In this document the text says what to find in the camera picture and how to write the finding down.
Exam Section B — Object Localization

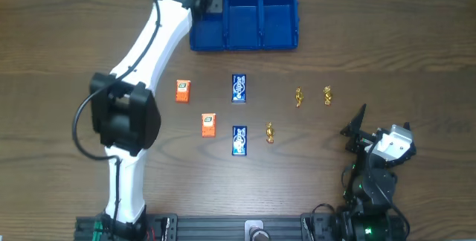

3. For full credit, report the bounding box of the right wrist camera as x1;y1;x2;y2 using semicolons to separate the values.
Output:
366;123;414;162

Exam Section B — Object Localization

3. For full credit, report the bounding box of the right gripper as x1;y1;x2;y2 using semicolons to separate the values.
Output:
339;103;417;170

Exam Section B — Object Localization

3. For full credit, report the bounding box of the blue candy pack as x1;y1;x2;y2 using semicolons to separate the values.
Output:
231;125;248;157
231;74;248;103

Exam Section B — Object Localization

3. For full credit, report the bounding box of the mounting rail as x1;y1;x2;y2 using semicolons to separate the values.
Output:
74;213;410;241

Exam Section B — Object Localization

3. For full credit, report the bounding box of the orange candy box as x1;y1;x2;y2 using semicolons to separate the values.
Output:
175;80;192;104
201;112;217;138

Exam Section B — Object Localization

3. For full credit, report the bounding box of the blue tray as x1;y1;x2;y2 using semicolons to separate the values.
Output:
189;0;300;52

